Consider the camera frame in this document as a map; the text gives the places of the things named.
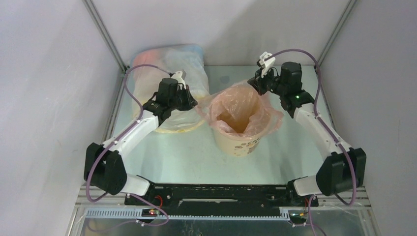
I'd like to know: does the pink plastic trash bag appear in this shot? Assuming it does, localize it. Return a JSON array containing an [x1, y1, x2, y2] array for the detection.
[[195, 80, 284, 138]]

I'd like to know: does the cream round trash bin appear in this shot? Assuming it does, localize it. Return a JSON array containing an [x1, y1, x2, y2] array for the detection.
[[213, 130, 262, 157]]

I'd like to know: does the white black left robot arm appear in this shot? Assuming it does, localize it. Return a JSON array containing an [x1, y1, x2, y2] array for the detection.
[[84, 75, 197, 205]]

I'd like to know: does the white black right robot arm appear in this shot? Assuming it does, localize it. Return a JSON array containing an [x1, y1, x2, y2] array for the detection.
[[248, 61, 366, 206]]

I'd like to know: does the large translucent bag of bags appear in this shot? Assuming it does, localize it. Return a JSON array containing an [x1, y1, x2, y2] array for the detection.
[[129, 44, 209, 133]]

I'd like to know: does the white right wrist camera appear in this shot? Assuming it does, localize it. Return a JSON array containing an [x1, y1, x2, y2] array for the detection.
[[257, 52, 276, 78]]

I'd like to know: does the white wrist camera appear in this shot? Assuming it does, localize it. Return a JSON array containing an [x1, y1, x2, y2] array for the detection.
[[257, 52, 276, 78], [170, 70, 186, 89]]

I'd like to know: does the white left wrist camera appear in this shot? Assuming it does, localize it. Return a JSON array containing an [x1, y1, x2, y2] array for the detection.
[[170, 70, 186, 89]]

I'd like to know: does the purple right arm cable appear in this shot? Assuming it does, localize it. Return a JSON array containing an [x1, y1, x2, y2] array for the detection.
[[267, 49, 358, 236]]

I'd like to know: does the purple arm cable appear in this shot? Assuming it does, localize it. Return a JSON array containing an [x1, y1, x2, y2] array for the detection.
[[85, 63, 172, 228], [267, 49, 358, 236]]

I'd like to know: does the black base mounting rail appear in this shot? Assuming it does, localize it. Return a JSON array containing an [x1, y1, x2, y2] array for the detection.
[[143, 182, 310, 218]]

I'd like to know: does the right corner aluminium post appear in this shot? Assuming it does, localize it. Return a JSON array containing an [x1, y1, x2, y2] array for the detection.
[[318, 0, 358, 67]]

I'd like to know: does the corner aluminium post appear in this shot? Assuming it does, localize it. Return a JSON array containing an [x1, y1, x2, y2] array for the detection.
[[318, 0, 358, 67], [82, 0, 130, 73]]

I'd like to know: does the left corner aluminium post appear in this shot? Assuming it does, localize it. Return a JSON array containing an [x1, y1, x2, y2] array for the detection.
[[82, 0, 130, 73]]

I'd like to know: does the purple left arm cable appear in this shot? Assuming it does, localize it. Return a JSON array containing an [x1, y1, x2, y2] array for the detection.
[[85, 63, 172, 228]]

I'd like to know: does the aluminium front frame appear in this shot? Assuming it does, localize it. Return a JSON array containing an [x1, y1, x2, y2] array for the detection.
[[66, 186, 382, 236]]

